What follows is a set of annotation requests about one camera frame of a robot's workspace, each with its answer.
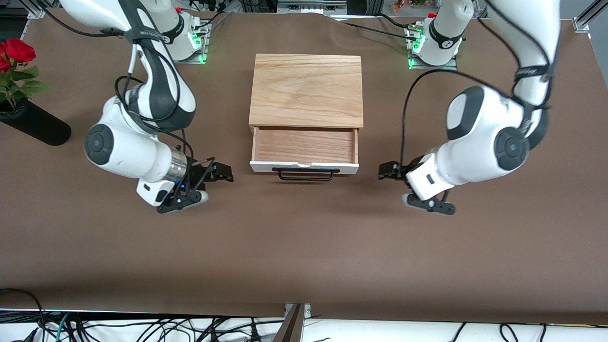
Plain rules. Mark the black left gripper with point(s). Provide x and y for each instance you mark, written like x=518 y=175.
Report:
x=402 y=172

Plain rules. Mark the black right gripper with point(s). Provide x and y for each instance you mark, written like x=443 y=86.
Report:
x=203 y=171

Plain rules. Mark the wooden drawer with white front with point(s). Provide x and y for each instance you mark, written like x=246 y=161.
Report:
x=304 y=145

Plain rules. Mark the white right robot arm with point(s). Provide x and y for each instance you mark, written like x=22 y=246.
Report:
x=123 y=152

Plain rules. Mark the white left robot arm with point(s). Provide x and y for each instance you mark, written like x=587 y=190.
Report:
x=479 y=142

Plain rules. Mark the light wooden drawer cabinet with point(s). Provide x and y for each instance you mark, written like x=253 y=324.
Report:
x=306 y=90

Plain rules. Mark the brown table mat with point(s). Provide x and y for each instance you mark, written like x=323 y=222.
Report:
x=304 y=247

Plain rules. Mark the dark metal beam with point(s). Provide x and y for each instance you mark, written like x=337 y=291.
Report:
x=290 y=327

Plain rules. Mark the black cylindrical vase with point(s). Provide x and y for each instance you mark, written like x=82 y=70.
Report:
x=38 y=126

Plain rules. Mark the red artificial rose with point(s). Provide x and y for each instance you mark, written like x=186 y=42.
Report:
x=19 y=50

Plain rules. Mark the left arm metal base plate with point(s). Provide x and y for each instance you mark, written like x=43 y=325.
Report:
x=432 y=67

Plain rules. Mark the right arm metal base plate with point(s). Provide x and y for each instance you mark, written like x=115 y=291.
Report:
x=202 y=52

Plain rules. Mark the metal clamp bracket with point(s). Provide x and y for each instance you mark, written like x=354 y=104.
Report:
x=306 y=308

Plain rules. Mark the aluminium frame profile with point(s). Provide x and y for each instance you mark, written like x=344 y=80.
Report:
x=582 y=23
x=35 y=12

